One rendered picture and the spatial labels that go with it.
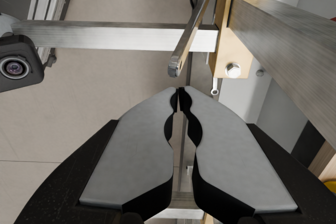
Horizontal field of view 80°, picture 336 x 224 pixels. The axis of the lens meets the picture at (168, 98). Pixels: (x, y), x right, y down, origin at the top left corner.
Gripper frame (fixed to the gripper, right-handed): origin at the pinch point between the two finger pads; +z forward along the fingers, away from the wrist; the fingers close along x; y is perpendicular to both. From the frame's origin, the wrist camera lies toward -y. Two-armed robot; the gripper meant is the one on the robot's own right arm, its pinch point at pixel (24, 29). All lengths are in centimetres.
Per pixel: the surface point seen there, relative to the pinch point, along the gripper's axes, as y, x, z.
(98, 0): 16, 8, 83
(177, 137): -29, 104, 83
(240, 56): -31.0, 1.5, -4.4
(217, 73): -28.5, 4.1, -4.4
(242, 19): -28.6, -4.2, -9.4
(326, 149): -49, 17, -6
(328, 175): -50, 22, -7
